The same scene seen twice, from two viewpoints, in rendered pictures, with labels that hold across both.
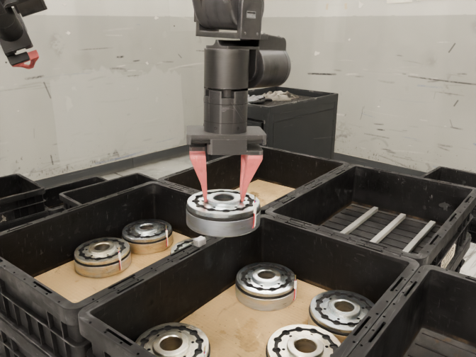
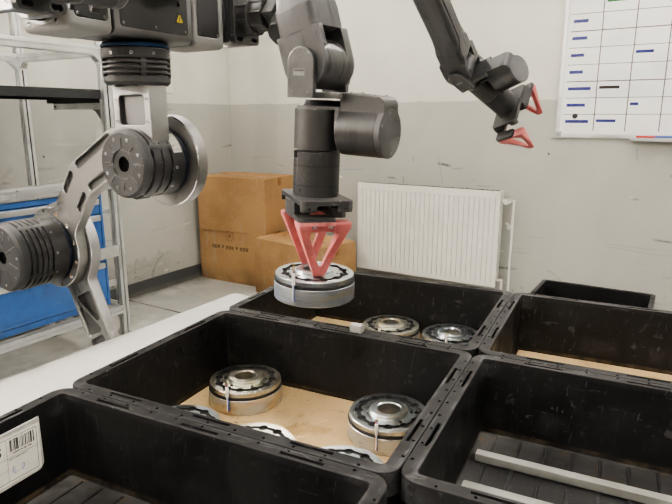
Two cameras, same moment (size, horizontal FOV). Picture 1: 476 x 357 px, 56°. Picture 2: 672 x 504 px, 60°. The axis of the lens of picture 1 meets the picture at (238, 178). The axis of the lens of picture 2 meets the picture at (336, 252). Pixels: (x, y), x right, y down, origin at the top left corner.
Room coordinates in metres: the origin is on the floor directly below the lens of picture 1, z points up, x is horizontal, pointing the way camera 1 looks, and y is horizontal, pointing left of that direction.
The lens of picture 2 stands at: (0.46, -0.69, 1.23)
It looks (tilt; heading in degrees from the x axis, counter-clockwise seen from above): 13 degrees down; 78
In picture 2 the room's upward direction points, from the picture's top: straight up
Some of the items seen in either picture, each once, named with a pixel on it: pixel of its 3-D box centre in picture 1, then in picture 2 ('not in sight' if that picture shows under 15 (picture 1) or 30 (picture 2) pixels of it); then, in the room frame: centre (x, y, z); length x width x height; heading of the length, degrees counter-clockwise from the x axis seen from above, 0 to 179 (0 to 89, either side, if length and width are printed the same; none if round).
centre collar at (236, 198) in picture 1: (223, 199); (314, 270); (0.58, 0.02, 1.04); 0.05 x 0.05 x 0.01
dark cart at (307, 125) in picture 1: (270, 173); not in sight; (2.45, -0.19, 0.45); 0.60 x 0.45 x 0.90; 136
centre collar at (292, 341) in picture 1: (305, 346); not in sight; (0.49, -0.09, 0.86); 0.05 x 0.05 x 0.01
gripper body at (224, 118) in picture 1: (225, 116); (316, 179); (0.59, 0.02, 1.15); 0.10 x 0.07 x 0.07; 96
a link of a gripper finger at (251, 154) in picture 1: (232, 168); (316, 237); (0.59, 0.01, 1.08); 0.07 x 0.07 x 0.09; 6
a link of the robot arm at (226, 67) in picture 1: (229, 68); (322, 129); (0.59, 0.01, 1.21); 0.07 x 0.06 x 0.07; 136
